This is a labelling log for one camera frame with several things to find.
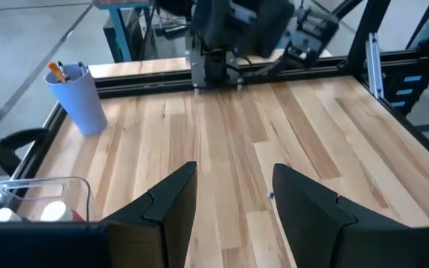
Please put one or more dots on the blue metal stand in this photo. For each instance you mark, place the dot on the blue metal stand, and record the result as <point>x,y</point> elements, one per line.
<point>119,33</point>

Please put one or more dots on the purple plastic cup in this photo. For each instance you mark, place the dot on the purple plastic cup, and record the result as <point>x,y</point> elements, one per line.
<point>82,108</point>

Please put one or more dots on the small red paint bottle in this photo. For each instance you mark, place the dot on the small red paint bottle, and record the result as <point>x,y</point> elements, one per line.
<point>56,212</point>

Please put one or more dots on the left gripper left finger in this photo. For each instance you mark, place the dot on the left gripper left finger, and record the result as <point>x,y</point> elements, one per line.
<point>162,223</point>

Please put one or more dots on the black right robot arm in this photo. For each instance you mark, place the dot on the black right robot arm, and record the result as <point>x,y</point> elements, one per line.
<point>237,26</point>

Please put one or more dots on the white bracket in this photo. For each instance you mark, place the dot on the white bracket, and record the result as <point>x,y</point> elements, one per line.
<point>374,67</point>

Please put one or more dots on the clear plastic bin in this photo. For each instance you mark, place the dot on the clear plastic bin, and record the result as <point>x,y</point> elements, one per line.
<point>69,182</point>

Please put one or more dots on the thick black paintbrush script logo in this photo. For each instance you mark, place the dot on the thick black paintbrush script logo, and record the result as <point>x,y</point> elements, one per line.
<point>62,67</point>

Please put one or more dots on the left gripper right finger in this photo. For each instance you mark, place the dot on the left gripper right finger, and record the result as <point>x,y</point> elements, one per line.
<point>311,223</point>

